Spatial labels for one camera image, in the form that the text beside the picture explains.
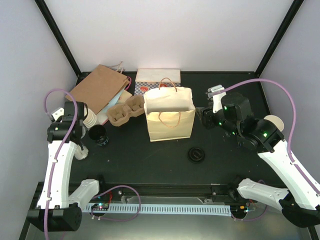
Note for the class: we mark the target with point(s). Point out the right white cup stack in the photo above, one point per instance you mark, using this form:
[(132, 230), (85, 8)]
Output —
[(277, 121)]

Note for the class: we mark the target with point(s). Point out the brown kraft paper bag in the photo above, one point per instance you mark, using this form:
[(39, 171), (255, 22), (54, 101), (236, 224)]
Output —
[(99, 88)]

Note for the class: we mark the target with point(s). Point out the left white cup stack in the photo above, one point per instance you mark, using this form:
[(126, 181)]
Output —
[(90, 120)]

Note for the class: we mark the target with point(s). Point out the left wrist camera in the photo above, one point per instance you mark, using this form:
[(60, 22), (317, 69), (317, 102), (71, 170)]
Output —
[(57, 113)]

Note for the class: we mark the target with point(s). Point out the blue checkered bakery bag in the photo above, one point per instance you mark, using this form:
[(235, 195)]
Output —
[(147, 79)]

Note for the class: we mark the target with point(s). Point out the white cup stack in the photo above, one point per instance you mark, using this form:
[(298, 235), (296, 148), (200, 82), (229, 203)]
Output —
[(90, 120), (277, 121)]

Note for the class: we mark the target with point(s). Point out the left black frame post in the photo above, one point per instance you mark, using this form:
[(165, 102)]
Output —
[(47, 15)]

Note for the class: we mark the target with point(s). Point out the black frame post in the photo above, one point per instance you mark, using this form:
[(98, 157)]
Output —
[(282, 29), (47, 15)]

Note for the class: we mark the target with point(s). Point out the cream paper bag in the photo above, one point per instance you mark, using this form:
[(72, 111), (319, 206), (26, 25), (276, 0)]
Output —
[(169, 111)]

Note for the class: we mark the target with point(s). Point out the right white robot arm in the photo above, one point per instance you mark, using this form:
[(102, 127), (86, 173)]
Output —
[(299, 200)]

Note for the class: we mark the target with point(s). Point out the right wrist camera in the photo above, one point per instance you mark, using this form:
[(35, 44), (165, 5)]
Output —
[(216, 93)]

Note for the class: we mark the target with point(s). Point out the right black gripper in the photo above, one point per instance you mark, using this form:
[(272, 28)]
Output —
[(206, 116)]

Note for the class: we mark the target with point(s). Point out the light blue paper bag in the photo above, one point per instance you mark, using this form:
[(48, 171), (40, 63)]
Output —
[(120, 97)]

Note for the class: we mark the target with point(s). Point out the crumpled white paper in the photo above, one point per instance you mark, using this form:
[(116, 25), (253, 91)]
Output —
[(81, 152)]

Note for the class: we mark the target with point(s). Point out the right black frame post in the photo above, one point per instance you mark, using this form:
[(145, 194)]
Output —
[(282, 29)]

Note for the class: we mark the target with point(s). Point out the light blue cable duct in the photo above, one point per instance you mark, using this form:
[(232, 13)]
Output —
[(163, 209)]

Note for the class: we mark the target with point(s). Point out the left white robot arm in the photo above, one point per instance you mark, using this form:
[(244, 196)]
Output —
[(58, 210)]

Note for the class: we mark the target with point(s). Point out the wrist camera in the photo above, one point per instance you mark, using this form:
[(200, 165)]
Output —
[(57, 113), (216, 93)]

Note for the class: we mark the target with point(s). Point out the small green circuit board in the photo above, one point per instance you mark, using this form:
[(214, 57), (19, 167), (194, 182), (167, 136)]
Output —
[(100, 207)]

